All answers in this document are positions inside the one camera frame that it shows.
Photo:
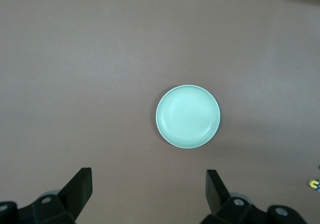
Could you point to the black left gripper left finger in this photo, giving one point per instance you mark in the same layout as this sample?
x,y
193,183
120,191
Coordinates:
x,y
75,196

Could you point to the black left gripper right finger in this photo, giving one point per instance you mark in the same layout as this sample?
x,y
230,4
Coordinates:
x,y
217,199

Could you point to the mint green plate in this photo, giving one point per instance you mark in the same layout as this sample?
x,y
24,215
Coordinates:
x,y
187,116

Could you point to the yellow lowercase foam letter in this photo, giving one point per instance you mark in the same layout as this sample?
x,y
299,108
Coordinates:
x,y
312,183

